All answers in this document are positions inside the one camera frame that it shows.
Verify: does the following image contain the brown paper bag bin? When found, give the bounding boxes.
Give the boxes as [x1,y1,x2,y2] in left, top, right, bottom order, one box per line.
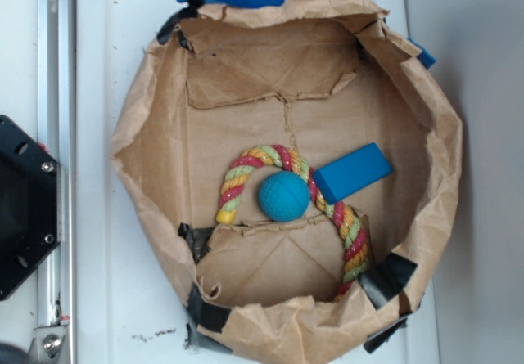
[111,0,463,363]

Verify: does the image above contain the blue rectangular block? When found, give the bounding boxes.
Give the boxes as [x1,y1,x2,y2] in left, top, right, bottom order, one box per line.
[313,142,392,204]

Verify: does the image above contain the metal corner bracket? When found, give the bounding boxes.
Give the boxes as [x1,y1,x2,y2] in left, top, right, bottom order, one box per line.
[29,326,67,364]

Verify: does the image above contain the multicolour rope toy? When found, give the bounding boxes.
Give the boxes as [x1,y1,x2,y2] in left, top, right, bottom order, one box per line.
[215,144,369,303]

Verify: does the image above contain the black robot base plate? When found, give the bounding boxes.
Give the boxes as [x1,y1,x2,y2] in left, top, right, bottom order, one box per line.
[1,115,59,301]

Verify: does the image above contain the aluminium extrusion rail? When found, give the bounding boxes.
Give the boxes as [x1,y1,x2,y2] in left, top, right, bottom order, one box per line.
[37,0,78,363]

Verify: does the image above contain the blue rubber ball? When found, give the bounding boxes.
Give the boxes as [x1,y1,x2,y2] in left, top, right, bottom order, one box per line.
[258,171,309,222]

